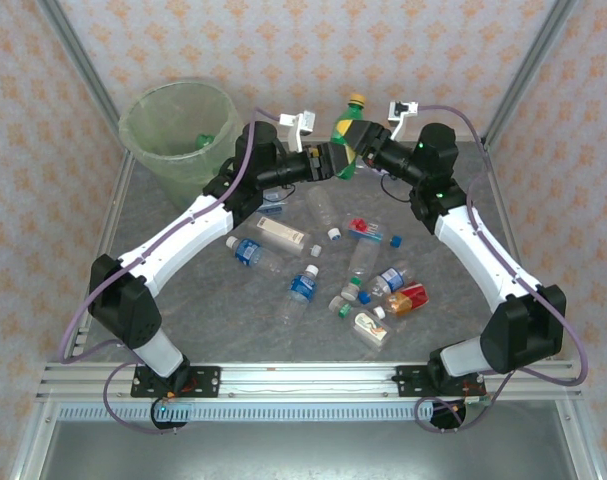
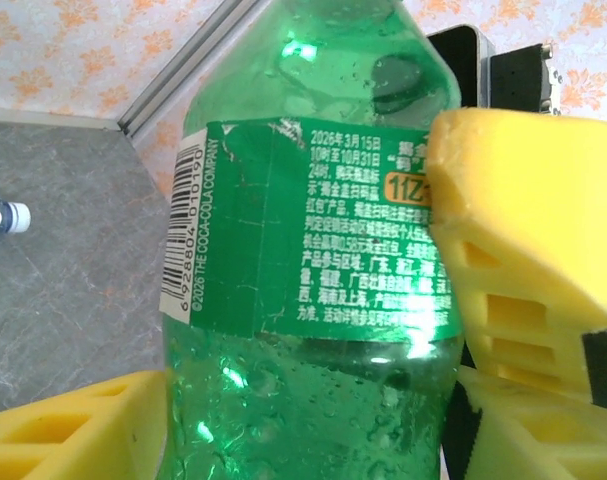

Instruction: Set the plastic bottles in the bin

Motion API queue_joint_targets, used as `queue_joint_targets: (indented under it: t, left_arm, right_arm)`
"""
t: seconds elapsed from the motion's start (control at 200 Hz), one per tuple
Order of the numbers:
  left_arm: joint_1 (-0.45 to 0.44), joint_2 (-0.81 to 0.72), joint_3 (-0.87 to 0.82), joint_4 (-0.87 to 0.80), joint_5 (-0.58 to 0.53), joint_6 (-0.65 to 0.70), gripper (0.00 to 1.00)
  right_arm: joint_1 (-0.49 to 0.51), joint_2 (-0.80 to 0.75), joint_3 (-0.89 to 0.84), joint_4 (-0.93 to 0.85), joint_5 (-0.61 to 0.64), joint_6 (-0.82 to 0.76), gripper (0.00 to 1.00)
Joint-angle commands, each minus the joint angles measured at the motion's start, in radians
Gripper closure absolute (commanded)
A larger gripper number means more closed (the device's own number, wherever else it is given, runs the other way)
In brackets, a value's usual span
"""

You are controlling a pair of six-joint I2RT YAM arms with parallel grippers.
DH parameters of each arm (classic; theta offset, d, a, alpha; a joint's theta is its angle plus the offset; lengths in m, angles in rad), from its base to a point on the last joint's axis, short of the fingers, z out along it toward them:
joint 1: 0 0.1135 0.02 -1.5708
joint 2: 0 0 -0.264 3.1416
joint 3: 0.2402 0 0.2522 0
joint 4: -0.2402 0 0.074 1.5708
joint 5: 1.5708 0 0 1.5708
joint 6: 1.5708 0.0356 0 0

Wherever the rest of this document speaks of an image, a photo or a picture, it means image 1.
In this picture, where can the green bottle yellow label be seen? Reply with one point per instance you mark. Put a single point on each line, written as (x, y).
(342, 122)

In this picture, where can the large clear bottle beige label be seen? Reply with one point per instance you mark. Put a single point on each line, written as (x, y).
(280, 232)

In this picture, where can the Fiji water bottle blue cap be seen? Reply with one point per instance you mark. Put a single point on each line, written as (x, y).
(363, 227)

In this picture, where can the blue label bottle white cap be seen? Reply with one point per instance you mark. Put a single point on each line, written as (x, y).
(301, 287)
(248, 251)

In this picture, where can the clear unlabelled plastic bottle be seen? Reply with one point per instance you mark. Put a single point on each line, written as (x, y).
(363, 257)

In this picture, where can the small clear bottle green cap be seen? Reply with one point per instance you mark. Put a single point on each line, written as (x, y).
(350, 290)
(339, 305)

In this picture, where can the red label bottle orange liquid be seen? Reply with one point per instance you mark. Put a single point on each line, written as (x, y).
(410, 296)

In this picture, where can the clear bottle colourful label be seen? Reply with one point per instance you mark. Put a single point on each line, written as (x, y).
(370, 330)

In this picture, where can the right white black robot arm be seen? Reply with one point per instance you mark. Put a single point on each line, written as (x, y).
(473, 260)

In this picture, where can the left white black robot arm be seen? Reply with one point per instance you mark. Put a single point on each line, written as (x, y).
(183, 240)

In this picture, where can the crushed clear bottle blue label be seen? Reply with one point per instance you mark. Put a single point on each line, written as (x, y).
(275, 205)

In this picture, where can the small base circuit board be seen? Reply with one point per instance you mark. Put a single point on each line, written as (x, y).
(475, 402)

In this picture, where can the grey metal front panel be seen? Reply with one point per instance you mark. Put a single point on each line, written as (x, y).
(303, 450)

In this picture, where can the aluminium back edge rail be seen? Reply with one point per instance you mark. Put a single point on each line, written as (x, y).
(293, 138)

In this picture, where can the aluminium side edge rail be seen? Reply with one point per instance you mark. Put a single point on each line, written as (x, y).
(500, 190)
(114, 200)

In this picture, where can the aluminium corner frame post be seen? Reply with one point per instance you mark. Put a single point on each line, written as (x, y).
(527, 70)
(81, 57)

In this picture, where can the aluminium front rail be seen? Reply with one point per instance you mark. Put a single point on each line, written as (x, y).
(308, 382)

